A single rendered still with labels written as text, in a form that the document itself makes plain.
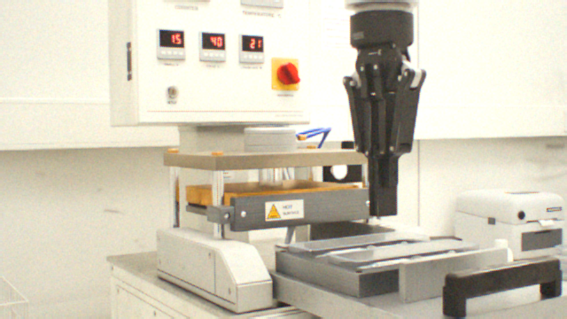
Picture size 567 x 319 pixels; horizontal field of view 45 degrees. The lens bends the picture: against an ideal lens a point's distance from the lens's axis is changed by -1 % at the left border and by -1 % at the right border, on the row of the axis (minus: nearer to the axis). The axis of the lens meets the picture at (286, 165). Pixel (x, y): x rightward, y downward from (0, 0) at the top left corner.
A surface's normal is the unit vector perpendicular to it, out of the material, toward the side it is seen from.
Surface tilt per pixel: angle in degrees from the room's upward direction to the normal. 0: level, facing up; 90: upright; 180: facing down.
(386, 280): 90
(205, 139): 90
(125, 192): 90
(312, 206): 90
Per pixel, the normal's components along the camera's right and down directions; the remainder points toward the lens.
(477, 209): -0.88, -0.05
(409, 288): 0.53, 0.04
